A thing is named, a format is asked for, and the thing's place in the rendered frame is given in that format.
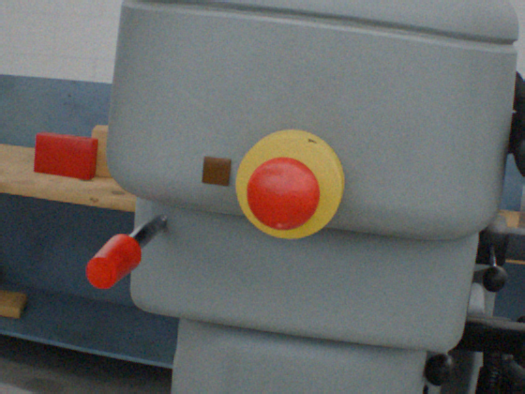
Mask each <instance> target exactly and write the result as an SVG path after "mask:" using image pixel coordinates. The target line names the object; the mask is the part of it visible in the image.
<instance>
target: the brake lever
mask: <svg viewBox="0 0 525 394"><path fill-rule="evenodd" d="M167 222H168V216H165V215H153V216H152V217H150V218H149V219H148V220H147V221H145V222H144V223H143V224H142V225H141V226H140V227H138V228H137V229H136V230H135V231H134V232H132V233H131V235H116V236H114V237H113V238H112V239H111V240H109V242H108V243H107V244H106V245H105V246H104V247H103V248H102V249H101V250H100V251H99V253H98V254H97V255H96V256H95V257H94V258H93V259H92V260H91V261H90V262H89V264H88V265H87V268H86V270H87V277H88V279H89V280H90V282H91V283H92V284H93V285H95V286H96V287H97V288H100V289H105V288H109V287H111V286H112V285H114V284H115V283H117V282H118V281H119V280H120V279H121V278H124V277H125V276H126V275H127V274H128V273H130V272H131V271H132V270H134V269H135V268H136V267H137V266H138V265H139V264H140V262H141V259H142V248H143V247H145V246H146V245H147V244H148V243H149V242H150V241H151V240H152V239H153V238H154V237H156V236H157V235H158V234H159V233H160V232H163V233H164V232H167Z"/></svg>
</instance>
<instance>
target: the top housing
mask: <svg viewBox="0 0 525 394"><path fill-rule="evenodd" d="M518 31H519V23H518V18H517V15H516V12H515V10H514V8H513V7H512V6H511V5H510V4H509V3H508V1H507V0H126V1H124V2H123V3H122V4H121V10H120V17H119V28H118V33H117V41H116V53H115V58H114V65H113V77H112V90H111V103H110V115H109V126H108V128H107V141H106V160H107V166H108V168H109V171H110V173H111V176H112V178H113V179H114V180H115V181H116V182H117V183H118V184H119V186H120V187H121V188H122V189H124V190H126V191H128V192H129V193H131V194H133V195H135V196H137V197H140V198H142V199H144V200H147V201H151V202H154V203H159V204H163V205H173V206H179V207H185V208H193V210H200V211H207V212H215V213H221V214H228V215H236V216H243V217H246V215H245V214H244V212H243V210H242V207H241V205H240V203H239V201H238V197H237V192H236V177H237V173H238V170H239V166H240V164H241V161H242V159H243V158H244V156H245V154H246V153H247V152H248V150H249V149H250V148H252V147H253V146H255V145H256V144H257V143H258V142H259V141H260V140H262V139H263V138H265V136H267V135H269V134H271V133H273V132H277V131H281V130H285V129H298V130H303V131H307V132H310V134H312V135H314V136H316V137H318V138H320V139H321V140H323V141H324V142H325V143H326V144H329V145H330V146H331V148H332V149H333V150H334V151H335V153H336V154H337V158H338V159H339V161H340V164H341V167H342V170H343V174H344V191H343V195H342V198H341V201H340V203H339V205H338V207H337V211H336V213H335V215H334V216H333V218H332V219H330V221H329V222H328V223H327V224H326V225H325V226H323V227H329V228H336V229H343V230H350V231H356V232H364V233H371V234H378V235H391V236H397V237H405V238H413V239H425V240H440V239H454V238H461V237H464V236H468V235H474V234H476V233H479V232H481V231H482V230H484V229H485V228H487V226H488V225H490V223H492V222H493V221H494V219H495V218H496V215H497V214H498V211H499V208H500V205H501V202H502V199H503V188H504V176H505V169H506V163H507V158H508V145H509V138H510V132H511V128H510V127H511V120H512V113H513V110H512V108H513V102H514V89H515V84H516V80H515V78H516V72H517V60H518V56H517V54H518V50H517V49H516V47H515V46H514V45H513V43H514V42H516V41H517V40H518V38H519V33H518ZM204 156H211V157H218V158H225V159H232V165H231V174H230V184H228V187H223V185H217V184H209V183H202V175H203V164H204Z"/></svg>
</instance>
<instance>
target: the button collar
mask: <svg viewBox="0 0 525 394"><path fill-rule="evenodd" d="M277 157H288V158H293V159H298V160H301V161H302V163H304V164H305V165H307V167H308V168H309V169H310V170H311V171H312V172H313V173H314V175H315V176H316V178H317V181H318V184H319V189H320V199H319V203H318V206H317V208H316V211H315V213H314V215H313V216H312V217H311V219H310V220H309V221H308V222H306V223H305V224H304V225H302V226H300V227H298V228H294V229H291V230H278V229H273V228H270V227H268V226H266V225H264V224H262V223H261V222H260V221H258V220H257V219H256V217H255V216H254V215H253V213H252V212H250V210H249V207H248V201H247V184H248V180H249V178H250V176H251V175H252V174H253V173H254V172H255V170H256V169H257V168H258V167H259V166H261V165H262V164H263V162H265V161H266V160H268V159H272V158H277ZM343 191H344V174H343V170H342V167H341V164H340V161H339V159H338V156H337V154H336V153H335V151H334V150H333V149H332V148H331V146H330V145H329V144H326V143H325V142H324V141H323V140H321V139H320V138H318V137H316V136H314V135H312V134H310V132H307V131H303V130H298V129H285V130H281V131H277V132H273V133H271V134H269V135H267V136H265V138H263V139H262V140H260V141H259V142H258V143H257V144H256V145H255V146H253V147H252V148H250V149H249V150H248V152H247V153H246V154H245V156H244V158H243V159H242V161H241V164H240V166H239V170H238V173H237V177H236V192H237V197H238V201H239V203H240V205H241V207H242V210H243V212H244V214H245V215H246V216H247V218H248V219H249V220H250V221H252V223H254V224H255V225H256V226H257V227H258V228H260V229H261V230H262V231H263V232H264V233H266V234H268V235H271V236H275V237H280V238H288V239H293V238H301V237H306V236H309V235H312V234H313V233H314V232H316V231H318V230H319V229H321V228H322V227H323V226H325V225H326V224H327V223H328V222H329V221H330V219H332V218H333V216H334V215H335V213H336V211H337V208H338V205H339V203H340V201H341V198H342V195H343Z"/></svg>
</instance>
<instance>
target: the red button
mask: <svg viewBox="0 0 525 394"><path fill-rule="evenodd" d="M319 199H320V189H319V184H318V181H317V178H316V176H315V175H314V173H313V172H312V171H311V170H310V169H309V168H308V167H307V165H305V164H304V163H302V161H301V160H298V159H293V158H288V157H277V158H272V159H268V160H266V161H265V162H263V163H262V165H261V166H259V167H258V168H257V169H256V170H255V172H254V173H253V174H252V175H251V176H250V178H249V180H248V182H247V204H248V207H249V210H250V212H252V213H253V215H254V216H255V217H256V219H257V220H258V221H260V222H261V223H262V224H264V225H266V226H268V227H270V228H273V229H278V230H291V229H294V228H298V227H300V226H302V225H304V224H305V223H306V222H308V221H309V220H310V219H311V217H312V216H313V215H314V213H315V211H316V208H317V206H318V203H319Z"/></svg>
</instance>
